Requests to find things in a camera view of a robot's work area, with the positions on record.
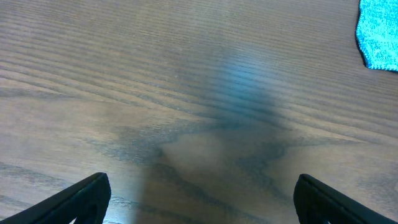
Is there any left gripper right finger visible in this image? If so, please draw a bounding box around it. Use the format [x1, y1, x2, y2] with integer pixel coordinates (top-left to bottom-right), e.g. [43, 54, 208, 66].
[294, 174, 397, 224]

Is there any blue microfiber cloth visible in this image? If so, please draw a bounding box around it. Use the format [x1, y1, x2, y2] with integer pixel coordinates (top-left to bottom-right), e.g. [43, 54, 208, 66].
[356, 0, 397, 72]

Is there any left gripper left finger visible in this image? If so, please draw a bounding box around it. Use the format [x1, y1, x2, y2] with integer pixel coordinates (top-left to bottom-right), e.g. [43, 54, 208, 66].
[1, 172, 111, 224]

